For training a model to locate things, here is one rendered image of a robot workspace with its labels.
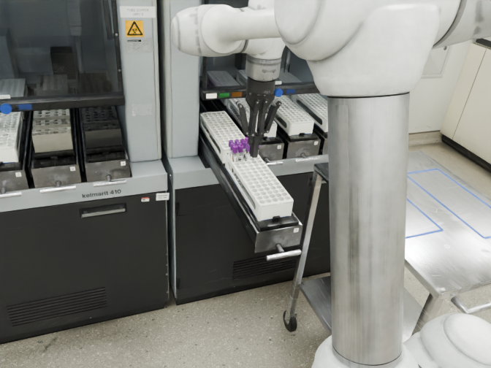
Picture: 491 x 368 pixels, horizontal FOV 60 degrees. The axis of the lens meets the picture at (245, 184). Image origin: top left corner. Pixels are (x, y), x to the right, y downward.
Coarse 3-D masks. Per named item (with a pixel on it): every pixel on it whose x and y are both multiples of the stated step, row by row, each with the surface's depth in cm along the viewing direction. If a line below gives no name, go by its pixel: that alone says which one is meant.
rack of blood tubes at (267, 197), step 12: (228, 156) 133; (228, 168) 134; (240, 168) 128; (252, 168) 129; (264, 168) 130; (240, 180) 124; (252, 180) 122; (264, 180) 123; (276, 180) 124; (252, 192) 117; (264, 192) 118; (276, 192) 120; (252, 204) 122; (264, 204) 113; (276, 204) 114; (288, 204) 115; (264, 216) 115
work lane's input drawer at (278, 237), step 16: (208, 144) 150; (208, 160) 149; (224, 176) 135; (224, 192) 135; (240, 208) 122; (256, 224) 114; (272, 224) 114; (288, 224) 115; (256, 240) 113; (272, 240) 115; (288, 240) 118; (272, 256) 113; (288, 256) 115
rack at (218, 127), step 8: (200, 112) 160; (208, 112) 160; (216, 112) 161; (224, 112) 162; (200, 120) 160; (208, 120) 155; (216, 120) 155; (224, 120) 155; (208, 128) 150; (216, 128) 150; (224, 128) 151; (232, 128) 152; (208, 136) 152; (216, 136) 144; (224, 136) 146; (232, 136) 145; (240, 136) 146; (216, 144) 152; (224, 144) 141; (216, 152) 145; (224, 152) 137; (224, 160) 139
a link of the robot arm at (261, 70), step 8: (248, 56) 108; (248, 64) 109; (256, 64) 107; (264, 64) 107; (272, 64) 107; (280, 64) 110; (248, 72) 110; (256, 72) 108; (264, 72) 108; (272, 72) 109; (264, 80) 110
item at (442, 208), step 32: (416, 160) 151; (416, 192) 133; (448, 192) 134; (480, 192) 136; (416, 224) 118; (448, 224) 120; (480, 224) 121; (416, 256) 107; (448, 256) 108; (480, 256) 109; (320, 288) 169; (448, 288) 98; (288, 320) 181; (320, 320) 157; (416, 320) 160
